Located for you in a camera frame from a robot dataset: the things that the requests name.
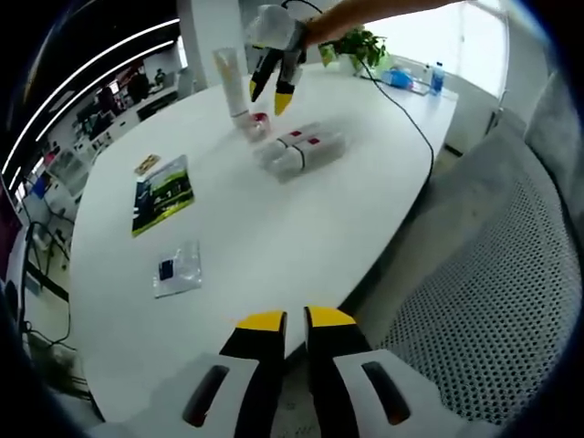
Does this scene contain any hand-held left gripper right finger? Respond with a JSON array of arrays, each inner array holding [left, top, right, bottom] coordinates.
[[303, 305, 501, 438]]

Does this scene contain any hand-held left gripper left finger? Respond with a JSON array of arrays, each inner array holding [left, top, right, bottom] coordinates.
[[90, 309, 288, 438]]

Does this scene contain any white skincare tube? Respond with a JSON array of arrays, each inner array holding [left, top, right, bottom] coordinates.
[[212, 47, 250, 119]]

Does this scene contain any pump skincare bottle red collar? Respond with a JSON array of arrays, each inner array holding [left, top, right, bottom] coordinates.
[[231, 111, 271, 143]]

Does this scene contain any clear plastic skincare sachet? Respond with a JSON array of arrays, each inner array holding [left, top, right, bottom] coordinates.
[[152, 238, 203, 299]]

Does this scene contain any green black skincare sachet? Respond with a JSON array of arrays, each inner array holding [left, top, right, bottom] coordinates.
[[130, 154, 196, 239]]

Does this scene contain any blue water bottle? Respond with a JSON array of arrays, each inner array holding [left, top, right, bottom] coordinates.
[[429, 60, 446, 96]]

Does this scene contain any potted green plant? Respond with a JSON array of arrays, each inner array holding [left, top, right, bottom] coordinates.
[[318, 26, 392, 78]]

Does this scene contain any blue plastic pack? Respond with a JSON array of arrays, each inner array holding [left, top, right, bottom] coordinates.
[[380, 67, 415, 89]]

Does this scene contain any white mesh office chair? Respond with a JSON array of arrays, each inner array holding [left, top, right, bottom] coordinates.
[[362, 120, 584, 428]]

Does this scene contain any white standing desk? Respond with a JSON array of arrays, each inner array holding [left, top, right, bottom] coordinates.
[[22, 218, 74, 305]]

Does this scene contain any grey textured cloth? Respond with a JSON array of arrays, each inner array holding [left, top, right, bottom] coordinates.
[[524, 72, 584, 193]]

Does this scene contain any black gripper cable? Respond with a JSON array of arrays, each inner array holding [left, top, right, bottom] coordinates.
[[280, 0, 435, 187]]

